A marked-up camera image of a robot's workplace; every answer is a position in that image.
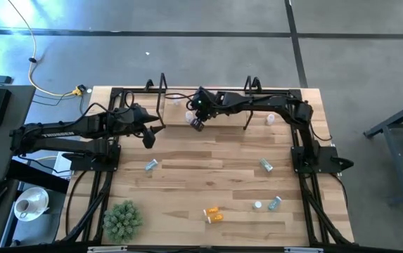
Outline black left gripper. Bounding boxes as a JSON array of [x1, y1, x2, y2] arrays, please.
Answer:
[[115, 104, 167, 150]]

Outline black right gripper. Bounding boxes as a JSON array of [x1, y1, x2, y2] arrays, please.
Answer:
[[190, 87, 223, 133]]

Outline teal pill bottle white cap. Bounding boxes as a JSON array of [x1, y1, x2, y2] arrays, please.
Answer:
[[143, 158, 159, 172]]

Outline wooden shelf black metal legs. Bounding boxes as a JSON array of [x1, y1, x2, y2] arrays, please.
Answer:
[[155, 72, 262, 131]]

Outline yellow black plug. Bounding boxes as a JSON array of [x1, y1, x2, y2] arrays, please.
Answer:
[[71, 84, 88, 98]]

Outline green teal pill bottle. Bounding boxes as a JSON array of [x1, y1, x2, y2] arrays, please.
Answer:
[[259, 158, 274, 174]]

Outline white box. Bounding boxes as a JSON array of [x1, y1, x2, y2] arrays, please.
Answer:
[[52, 150, 74, 179]]

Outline green artificial succulent plant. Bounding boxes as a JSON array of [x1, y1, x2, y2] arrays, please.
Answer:
[[102, 200, 144, 243]]

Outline blue pill bottle white cap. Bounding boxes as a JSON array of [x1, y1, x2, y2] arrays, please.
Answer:
[[267, 196, 282, 213]]

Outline silver metal bar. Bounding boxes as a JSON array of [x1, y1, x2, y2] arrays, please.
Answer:
[[87, 247, 129, 253], [284, 247, 324, 253]]

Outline white coffee cup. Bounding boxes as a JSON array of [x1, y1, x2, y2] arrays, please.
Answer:
[[13, 197, 40, 221]]

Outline yellow floor cable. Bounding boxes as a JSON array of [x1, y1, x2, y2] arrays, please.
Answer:
[[6, 0, 79, 98]]

